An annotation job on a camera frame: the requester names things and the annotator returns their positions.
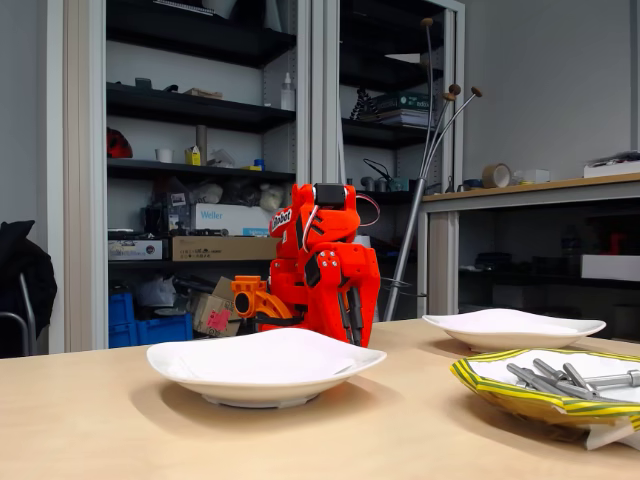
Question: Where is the short bolt plate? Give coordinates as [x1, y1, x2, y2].
[563, 362, 598, 393]

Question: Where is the metal coat stand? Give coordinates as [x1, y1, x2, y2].
[382, 17, 485, 322]

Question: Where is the orange printed table clamp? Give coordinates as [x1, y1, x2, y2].
[230, 275, 301, 324]

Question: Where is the white square ceramic plate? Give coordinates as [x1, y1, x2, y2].
[146, 327, 388, 410]
[422, 308, 607, 354]

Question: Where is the white plush item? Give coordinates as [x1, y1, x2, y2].
[259, 182, 285, 211]

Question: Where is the cardboard carton with pink label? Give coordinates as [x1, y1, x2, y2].
[192, 277, 244, 337]

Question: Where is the long brown cardboard box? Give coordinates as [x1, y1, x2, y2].
[171, 235, 282, 262]

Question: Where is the white Weller box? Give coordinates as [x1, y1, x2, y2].
[189, 202, 286, 237]

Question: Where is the stack of papers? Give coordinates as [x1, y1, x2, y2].
[377, 108, 431, 127]

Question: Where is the yellow green striped paper plate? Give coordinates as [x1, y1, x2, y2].
[449, 348, 640, 451]

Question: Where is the brown packing tape roll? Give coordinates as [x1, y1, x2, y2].
[481, 162, 512, 190]

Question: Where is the black flexible tripod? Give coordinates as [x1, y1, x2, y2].
[349, 87, 379, 121]

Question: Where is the white plastic bag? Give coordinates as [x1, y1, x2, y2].
[192, 182, 224, 205]

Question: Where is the large blue plastic crate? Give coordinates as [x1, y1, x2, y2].
[108, 312, 194, 350]

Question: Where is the dark green box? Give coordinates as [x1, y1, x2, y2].
[392, 92, 431, 112]

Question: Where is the white plastic bottle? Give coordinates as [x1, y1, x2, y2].
[280, 72, 296, 111]

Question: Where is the flat white printed box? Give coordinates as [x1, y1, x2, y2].
[108, 239, 164, 261]

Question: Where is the small blue plastic crate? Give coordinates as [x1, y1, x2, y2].
[108, 292, 136, 326]

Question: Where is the grey open storage cabinet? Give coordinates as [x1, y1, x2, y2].
[47, 0, 314, 351]
[310, 0, 466, 324]

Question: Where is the white flat storage box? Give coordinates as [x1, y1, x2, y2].
[580, 253, 640, 282]

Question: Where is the low grey wood-topped sideboard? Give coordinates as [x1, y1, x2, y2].
[417, 172, 640, 341]

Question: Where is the red black helmet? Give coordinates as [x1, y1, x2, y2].
[106, 127, 134, 159]

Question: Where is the white tray with clutter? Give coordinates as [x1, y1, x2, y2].
[583, 149, 640, 179]

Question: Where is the black jacket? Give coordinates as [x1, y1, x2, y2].
[0, 219, 58, 359]

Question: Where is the red black servo cable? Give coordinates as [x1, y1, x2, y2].
[355, 193, 382, 229]

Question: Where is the white servo cable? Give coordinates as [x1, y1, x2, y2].
[301, 199, 321, 254]

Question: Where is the grey metal chair frame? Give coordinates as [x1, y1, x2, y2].
[0, 272, 37, 357]

